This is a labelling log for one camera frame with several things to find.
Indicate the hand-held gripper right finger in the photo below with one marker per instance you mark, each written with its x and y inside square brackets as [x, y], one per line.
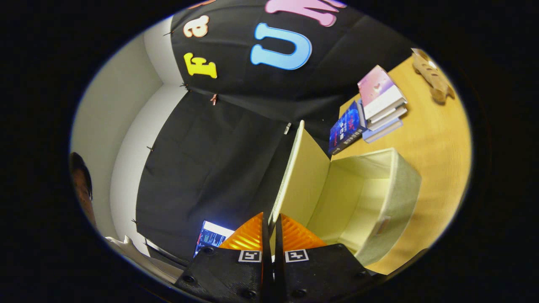
[320, 273]

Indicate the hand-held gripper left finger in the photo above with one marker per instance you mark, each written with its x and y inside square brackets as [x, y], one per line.
[229, 273]

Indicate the laptop computer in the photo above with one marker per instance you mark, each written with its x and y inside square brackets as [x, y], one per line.
[212, 237]

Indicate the black backdrop cloth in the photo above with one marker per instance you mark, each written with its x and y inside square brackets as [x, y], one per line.
[236, 147]

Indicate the dark blue book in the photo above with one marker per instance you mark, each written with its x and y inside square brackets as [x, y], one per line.
[347, 128]

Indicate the white cloth clip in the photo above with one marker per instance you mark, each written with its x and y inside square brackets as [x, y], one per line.
[287, 128]

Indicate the light blue book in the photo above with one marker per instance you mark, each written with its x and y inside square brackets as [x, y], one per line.
[385, 130]

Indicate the grey edged book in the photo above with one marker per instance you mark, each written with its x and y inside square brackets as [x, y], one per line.
[389, 118]

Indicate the pink cloth clip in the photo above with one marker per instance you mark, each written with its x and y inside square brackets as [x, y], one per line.
[214, 99]

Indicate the person's head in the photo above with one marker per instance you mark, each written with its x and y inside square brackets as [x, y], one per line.
[81, 181]

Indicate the pink cover book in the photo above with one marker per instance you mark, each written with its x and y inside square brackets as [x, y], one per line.
[379, 90]

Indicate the brown plush toy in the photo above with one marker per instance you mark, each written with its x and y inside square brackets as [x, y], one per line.
[433, 78]

